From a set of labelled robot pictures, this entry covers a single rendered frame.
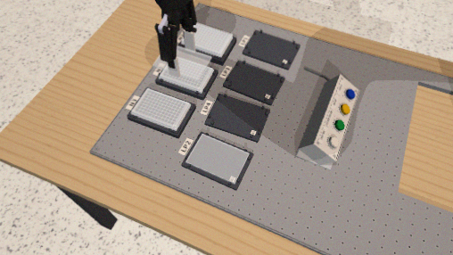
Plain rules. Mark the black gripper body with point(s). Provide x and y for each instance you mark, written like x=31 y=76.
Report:
x=168 y=5

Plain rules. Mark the clear plastic plate lid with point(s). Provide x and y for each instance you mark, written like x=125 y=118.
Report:
x=217 y=158
x=191 y=64

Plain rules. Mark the translucent white plate lid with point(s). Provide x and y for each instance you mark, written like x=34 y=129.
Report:
x=210 y=39

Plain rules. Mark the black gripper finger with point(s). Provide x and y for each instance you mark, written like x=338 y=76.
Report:
x=165 y=43
x=188 y=28

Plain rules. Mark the grey button panel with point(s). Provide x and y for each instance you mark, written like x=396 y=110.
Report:
x=329 y=120

